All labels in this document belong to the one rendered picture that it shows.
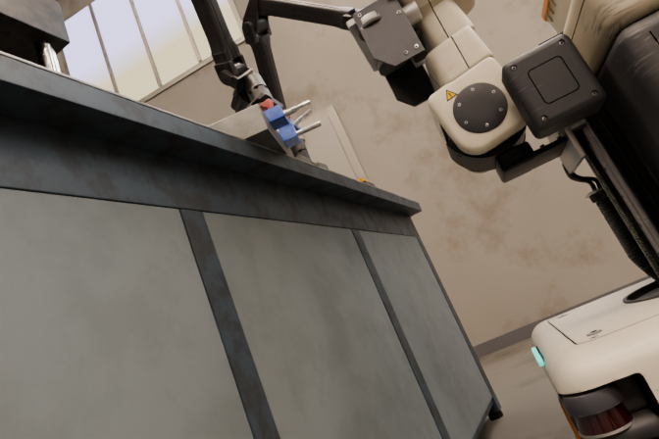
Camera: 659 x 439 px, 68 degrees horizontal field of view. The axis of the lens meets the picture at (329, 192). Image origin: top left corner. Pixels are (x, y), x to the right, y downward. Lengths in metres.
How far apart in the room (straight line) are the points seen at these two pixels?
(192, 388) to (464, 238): 3.14
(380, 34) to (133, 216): 0.67
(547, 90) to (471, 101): 0.16
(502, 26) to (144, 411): 3.79
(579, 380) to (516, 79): 0.50
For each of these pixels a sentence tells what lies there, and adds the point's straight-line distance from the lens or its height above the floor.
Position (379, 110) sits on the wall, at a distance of 3.94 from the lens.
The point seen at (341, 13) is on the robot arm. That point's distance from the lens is 1.55.
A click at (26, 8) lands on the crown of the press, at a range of 2.13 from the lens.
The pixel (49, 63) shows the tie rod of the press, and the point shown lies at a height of 1.70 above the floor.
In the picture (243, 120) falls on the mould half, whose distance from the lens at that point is 0.90.
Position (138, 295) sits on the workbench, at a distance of 0.61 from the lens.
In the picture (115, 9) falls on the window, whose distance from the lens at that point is 5.69.
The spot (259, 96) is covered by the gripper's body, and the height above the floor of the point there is 1.06.
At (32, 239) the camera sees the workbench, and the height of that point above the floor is 0.62.
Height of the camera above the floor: 0.41
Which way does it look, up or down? 17 degrees up
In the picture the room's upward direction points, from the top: 23 degrees counter-clockwise
